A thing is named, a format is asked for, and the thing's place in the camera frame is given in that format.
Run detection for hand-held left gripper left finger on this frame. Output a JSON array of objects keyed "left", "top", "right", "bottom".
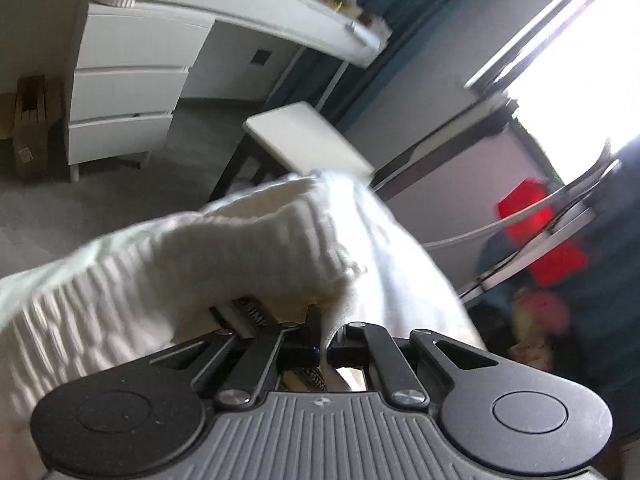
[{"left": 148, "top": 304, "right": 322, "bottom": 407}]

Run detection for garment steamer stand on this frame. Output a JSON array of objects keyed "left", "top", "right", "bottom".
[{"left": 420, "top": 139, "right": 627, "bottom": 307}]

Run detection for white stool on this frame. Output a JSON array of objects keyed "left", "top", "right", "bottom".
[{"left": 207, "top": 101, "right": 376, "bottom": 204}]

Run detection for dark framed window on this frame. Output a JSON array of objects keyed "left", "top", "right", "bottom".
[{"left": 464, "top": 0, "right": 640, "bottom": 187}]

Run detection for red bag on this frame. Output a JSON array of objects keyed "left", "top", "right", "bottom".
[{"left": 494, "top": 177, "right": 589, "bottom": 289}]

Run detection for cardboard box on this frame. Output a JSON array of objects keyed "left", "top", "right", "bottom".
[{"left": 12, "top": 74, "right": 51, "bottom": 181}]

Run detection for white vanity desk with drawers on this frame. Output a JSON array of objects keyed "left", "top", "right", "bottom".
[{"left": 64, "top": 0, "right": 394, "bottom": 184}]

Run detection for black upright frame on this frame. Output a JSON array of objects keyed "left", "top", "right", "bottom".
[{"left": 372, "top": 94, "right": 519, "bottom": 202}]

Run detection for white sweatshirt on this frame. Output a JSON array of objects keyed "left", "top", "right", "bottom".
[{"left": 0, "top": 167, "right": 489, "bottom": 480}]

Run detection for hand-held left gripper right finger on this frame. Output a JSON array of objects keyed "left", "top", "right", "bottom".
[{"left": 327, "top": 322, "right": 517, "bottom": 410}]

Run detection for pink clothes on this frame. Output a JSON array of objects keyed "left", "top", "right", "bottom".
[{"left": 509, "top": 287, "right": 571, "bottom": 367}]

